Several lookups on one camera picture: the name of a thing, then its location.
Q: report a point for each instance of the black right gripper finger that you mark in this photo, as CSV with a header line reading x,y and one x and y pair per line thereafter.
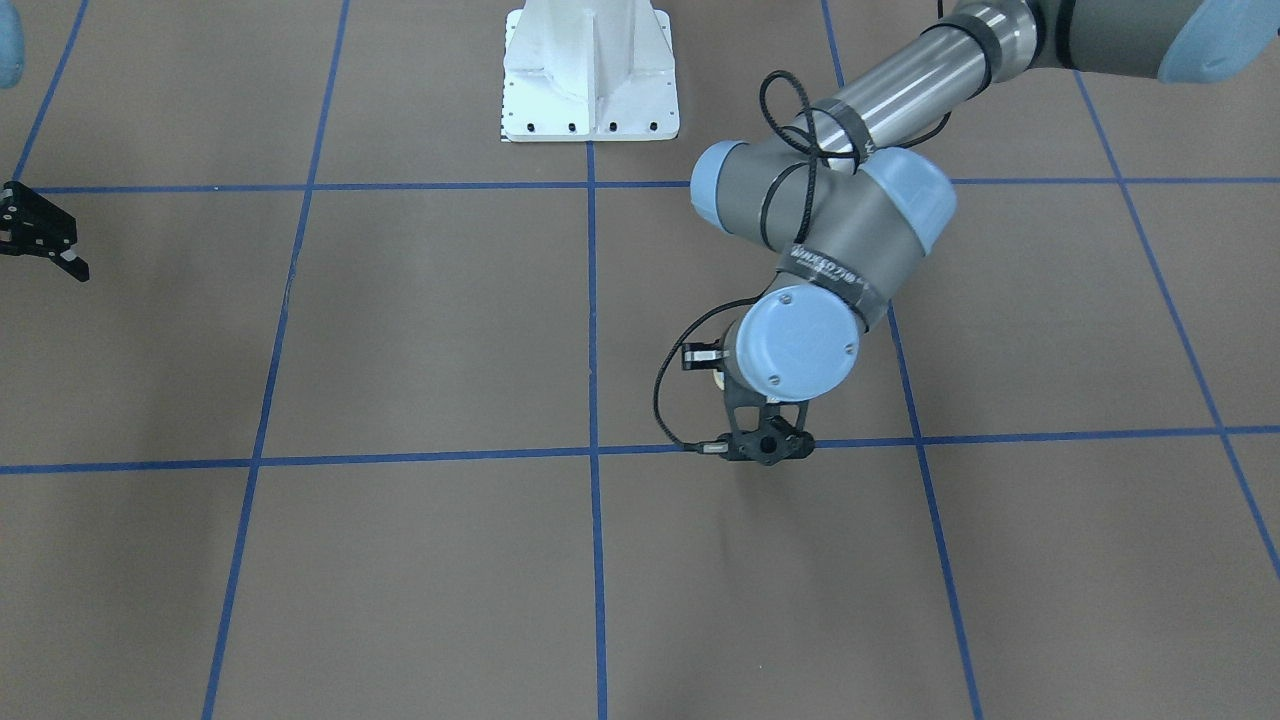
x,y
68,260

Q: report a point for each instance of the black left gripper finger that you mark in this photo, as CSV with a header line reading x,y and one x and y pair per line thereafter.
x,y
702,357

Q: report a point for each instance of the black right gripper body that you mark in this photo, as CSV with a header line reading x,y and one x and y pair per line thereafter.
x,y
30,228

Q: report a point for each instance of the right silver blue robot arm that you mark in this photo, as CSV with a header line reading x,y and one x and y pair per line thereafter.
x,y
13,63

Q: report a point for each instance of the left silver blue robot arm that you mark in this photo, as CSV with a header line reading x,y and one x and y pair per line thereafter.
x,y
851,211

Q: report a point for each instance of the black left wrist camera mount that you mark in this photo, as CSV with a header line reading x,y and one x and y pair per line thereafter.
x,y
779,433

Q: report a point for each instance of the white pedestal column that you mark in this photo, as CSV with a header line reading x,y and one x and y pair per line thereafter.
x,y
589,71

